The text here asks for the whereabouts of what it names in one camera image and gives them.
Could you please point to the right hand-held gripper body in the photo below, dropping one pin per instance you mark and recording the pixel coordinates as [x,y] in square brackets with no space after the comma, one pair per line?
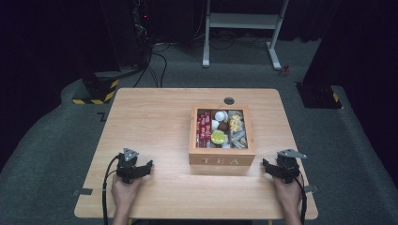
[288,167]

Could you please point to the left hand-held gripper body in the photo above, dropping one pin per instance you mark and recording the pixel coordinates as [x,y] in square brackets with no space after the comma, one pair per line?
[126,170]

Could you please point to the wooden tea box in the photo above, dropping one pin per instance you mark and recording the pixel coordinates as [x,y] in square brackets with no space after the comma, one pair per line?
[221,160]

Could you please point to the person's left hand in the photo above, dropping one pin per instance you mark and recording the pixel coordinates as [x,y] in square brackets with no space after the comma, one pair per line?
[124,192]

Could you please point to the person's right hand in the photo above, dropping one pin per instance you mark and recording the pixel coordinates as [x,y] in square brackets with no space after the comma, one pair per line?
[289,193]

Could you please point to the grey tape piece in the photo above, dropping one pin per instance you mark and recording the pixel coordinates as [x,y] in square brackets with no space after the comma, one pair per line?
[83,191]
[311,188]

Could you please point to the clear sachets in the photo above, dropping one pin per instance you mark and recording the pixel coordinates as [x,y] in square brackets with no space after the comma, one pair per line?
[239,138]

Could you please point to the yellow sachets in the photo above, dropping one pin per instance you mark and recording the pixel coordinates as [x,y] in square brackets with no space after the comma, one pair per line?
[235,122]

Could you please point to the brown capsule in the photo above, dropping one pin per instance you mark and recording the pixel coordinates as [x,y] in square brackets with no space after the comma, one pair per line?
[223,126]

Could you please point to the black tape floor mark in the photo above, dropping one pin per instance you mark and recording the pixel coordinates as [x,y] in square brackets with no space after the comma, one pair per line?
[102,116]

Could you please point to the pile of red sachets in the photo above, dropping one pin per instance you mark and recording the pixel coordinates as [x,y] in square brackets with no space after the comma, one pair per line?
[203,129]

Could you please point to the white round capsule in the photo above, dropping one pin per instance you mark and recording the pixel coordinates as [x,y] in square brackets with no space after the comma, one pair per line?
[221,116]

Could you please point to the grey table grommet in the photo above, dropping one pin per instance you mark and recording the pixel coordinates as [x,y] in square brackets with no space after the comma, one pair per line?
[229,100]

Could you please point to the black stand with striped base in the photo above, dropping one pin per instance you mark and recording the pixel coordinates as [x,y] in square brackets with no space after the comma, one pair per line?
[319,93]
[98,89]

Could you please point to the small red floor object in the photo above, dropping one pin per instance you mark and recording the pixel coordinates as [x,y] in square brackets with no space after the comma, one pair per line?
[284,70]

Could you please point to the dark equipment rack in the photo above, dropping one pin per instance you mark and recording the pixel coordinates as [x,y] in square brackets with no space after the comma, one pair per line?
[137,31]

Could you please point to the white metal stand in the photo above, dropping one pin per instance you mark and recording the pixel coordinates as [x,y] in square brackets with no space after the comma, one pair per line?
[241,21]

